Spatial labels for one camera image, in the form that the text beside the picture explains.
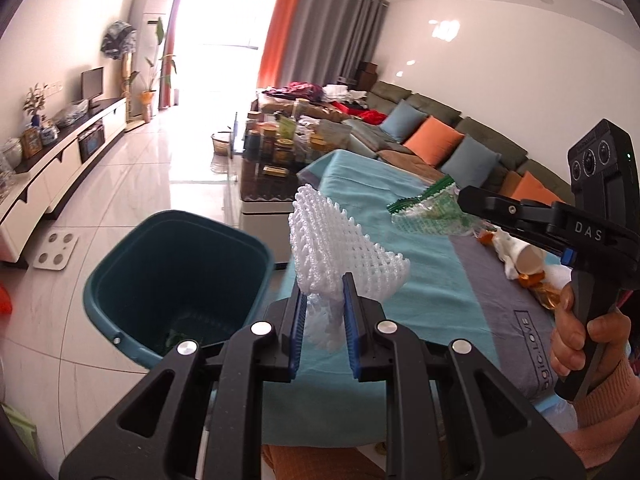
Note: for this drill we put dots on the wooden picture frame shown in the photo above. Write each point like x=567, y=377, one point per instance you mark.
x=31, y=142

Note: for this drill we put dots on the white foam fruit net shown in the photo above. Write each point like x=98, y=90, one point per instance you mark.
x=330, y=240

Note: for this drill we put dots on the white lidded jar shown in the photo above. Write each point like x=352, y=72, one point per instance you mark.
x=11, y=152

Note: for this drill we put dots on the grey window curtain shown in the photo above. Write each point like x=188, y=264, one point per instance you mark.
x=340, y=30

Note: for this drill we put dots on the small blue cushion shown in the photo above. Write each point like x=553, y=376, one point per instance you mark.
x=406, y=120

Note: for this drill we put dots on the large blue cushion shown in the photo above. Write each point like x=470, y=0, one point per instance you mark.
x=470, y=162

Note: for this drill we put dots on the glass coffee table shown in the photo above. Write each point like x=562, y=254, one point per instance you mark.
x=265, y=195

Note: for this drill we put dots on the green and clear plastic bag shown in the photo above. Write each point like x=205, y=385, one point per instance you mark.
x=430, y=207

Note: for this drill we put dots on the tall leafy plant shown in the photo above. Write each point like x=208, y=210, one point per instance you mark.
x=165, y=67

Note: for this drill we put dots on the person's orange knit clothing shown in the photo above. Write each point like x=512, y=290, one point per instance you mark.
x=320, y=465

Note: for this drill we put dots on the covered floor fan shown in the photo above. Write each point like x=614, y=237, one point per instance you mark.
x=119, y=40

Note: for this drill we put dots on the dark glass jar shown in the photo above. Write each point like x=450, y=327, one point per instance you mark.
x=253, y=145

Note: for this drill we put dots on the golden foil wrapper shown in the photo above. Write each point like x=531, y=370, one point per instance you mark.
x=542, y=292

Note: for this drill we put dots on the yellow lidded jar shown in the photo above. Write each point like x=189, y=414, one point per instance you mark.
x=283, y=152

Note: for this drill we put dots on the brown seat pad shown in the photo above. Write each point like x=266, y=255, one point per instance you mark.
x=407, y=162

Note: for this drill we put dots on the teal and grey blanket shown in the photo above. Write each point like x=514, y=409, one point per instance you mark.
x=400, y=285

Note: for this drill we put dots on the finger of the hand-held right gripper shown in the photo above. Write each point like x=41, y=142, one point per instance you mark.
x=535, y=242
x=480, y=205

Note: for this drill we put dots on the teal plastic waste bin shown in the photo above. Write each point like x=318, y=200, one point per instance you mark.
x=150, y=270

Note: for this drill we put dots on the black monitor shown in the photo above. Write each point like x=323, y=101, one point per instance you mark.
x=92, y=82

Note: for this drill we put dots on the orange and grey curtain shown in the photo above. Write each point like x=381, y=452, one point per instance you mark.
x=172, y=35

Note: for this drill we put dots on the woven basket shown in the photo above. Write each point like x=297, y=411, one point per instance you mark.
x=222, y=144

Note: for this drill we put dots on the plant in blue vase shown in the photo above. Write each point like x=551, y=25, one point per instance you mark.
x=35, y=102

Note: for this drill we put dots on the person's right hand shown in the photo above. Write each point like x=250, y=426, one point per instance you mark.
x=567, y=340

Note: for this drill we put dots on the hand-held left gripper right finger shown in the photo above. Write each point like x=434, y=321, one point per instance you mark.
x=351, y=330

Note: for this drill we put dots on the brown box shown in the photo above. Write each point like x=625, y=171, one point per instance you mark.
x=366, y=75

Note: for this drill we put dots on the large orange cushion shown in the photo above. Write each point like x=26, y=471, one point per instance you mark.
x=432, y=141

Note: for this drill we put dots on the white and black tv cabinet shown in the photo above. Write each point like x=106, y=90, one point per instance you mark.
x=65, y=160

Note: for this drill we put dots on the yellow snack packet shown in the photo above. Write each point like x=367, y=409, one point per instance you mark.
x=336, y=134

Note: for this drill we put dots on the orange floor vase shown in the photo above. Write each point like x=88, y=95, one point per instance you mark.
x=147, y=105

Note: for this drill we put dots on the flat gold box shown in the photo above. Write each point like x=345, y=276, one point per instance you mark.
x=275, y=171

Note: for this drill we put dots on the blue and white porcelain jar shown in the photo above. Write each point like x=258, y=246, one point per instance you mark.
x=49, y=135

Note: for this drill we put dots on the green plastic stool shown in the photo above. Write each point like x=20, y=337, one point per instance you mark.
x=17, y=427

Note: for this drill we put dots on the red plastic bag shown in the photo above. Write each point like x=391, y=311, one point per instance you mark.
x=5, y=300

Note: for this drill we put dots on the dark green sofa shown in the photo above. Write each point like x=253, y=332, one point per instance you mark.
x=470, y=125

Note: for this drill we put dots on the white tissue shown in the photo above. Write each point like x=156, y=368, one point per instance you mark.
x=506, y=255

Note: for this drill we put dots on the red cloth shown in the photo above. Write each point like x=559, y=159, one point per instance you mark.
x=374, y=117

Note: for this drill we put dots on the orange window curtain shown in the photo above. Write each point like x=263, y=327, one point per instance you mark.
x=277, y=35

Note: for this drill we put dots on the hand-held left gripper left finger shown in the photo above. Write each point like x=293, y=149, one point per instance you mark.
x=299, y=335

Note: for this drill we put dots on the white bathroom scale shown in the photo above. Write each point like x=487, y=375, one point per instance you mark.
x=55, y=251

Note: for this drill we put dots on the pile of clothes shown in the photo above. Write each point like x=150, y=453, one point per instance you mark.
x=305, y=97

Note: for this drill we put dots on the person's right forearm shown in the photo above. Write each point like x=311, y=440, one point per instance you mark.
x=610, y=415

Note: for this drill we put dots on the green snack packet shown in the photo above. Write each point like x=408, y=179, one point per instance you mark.
x=287, y=127

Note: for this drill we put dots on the white standing air conditioner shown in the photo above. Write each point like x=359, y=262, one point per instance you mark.
x=147, y=45

